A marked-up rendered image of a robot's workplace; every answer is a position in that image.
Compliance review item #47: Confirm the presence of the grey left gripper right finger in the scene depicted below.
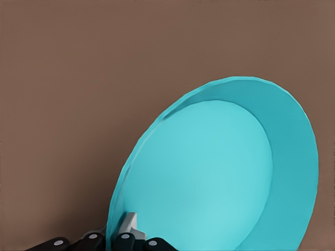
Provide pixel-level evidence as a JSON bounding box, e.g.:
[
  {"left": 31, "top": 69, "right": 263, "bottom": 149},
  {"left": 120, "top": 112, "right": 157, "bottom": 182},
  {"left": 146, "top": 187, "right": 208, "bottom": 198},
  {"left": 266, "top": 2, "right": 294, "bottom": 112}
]
[{"left": 113, "top": 212, "right": 148, "bottom": 251}]

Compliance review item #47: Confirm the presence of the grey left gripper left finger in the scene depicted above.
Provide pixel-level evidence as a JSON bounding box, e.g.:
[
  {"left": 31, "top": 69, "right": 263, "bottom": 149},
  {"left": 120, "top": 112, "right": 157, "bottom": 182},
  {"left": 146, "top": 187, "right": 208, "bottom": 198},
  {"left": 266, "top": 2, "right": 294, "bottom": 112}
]
[{"left": 69, "top": 226, "right": 107, "bottom": 251}]

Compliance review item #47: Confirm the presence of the blue plate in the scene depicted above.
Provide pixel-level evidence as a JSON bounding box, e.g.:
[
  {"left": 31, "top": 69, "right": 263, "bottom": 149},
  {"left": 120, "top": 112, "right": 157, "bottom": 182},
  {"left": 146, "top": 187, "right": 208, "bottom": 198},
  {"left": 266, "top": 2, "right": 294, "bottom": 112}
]
[{"left": 105, "top": 76, "right": 320, "bottom": 251}]

